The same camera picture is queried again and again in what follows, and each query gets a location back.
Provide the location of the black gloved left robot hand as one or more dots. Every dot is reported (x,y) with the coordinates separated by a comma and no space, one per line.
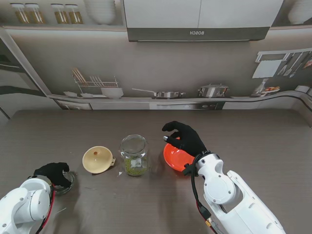
(52,173)

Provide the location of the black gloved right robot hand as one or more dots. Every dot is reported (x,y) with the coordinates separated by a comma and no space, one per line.
(189,141)

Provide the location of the clear glass jar lid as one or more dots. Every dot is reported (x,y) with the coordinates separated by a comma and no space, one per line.
(67,184)

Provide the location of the orange plastic bowl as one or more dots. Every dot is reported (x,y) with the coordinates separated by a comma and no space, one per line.
(174,158)

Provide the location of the cream plastic funnel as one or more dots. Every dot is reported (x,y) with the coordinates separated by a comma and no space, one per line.
(97,161)

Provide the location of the green mung beans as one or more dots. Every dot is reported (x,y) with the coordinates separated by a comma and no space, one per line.
(136,168)

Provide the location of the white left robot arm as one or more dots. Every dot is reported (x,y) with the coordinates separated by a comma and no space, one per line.
(22,207)

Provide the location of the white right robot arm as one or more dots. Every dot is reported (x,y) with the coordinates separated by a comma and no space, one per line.
(234,197)

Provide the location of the clear glass jar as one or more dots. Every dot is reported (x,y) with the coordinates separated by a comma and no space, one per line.
(135,158)

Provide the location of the printed kitchen backdrop banner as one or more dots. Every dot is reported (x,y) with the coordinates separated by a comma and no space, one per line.
(170,63)

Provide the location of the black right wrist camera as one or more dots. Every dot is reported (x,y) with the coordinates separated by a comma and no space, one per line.
(189,169)

